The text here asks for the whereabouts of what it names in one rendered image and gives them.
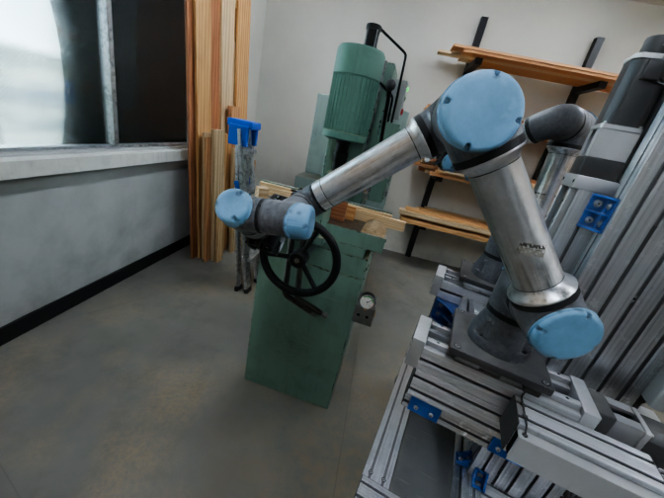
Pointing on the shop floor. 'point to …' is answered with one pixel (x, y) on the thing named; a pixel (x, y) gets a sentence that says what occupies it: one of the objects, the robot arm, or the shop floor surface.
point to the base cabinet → (300, 334)
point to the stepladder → (244, 162)
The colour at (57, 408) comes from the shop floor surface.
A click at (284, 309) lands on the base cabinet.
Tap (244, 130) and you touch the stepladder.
